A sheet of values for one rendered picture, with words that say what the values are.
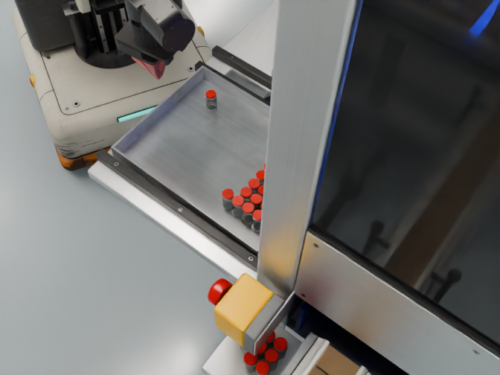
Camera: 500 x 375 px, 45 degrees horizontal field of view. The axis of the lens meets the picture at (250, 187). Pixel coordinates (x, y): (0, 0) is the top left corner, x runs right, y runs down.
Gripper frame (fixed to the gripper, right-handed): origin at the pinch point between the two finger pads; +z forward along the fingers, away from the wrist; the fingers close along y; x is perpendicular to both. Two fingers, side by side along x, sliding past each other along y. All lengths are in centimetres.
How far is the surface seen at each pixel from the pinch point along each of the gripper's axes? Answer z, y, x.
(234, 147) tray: 14.9, 13.9, 1.4
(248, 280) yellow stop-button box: -1.1, 32.6, -25.9
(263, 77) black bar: 13.8, 10.8, 18.3
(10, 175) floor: 102, -81, 1
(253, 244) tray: 14.3, 27.1, -14.7
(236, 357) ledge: 13.8, 34.4, -33.0
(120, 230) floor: 103, -34, 3
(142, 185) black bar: 12.3, 4.6, -15.2
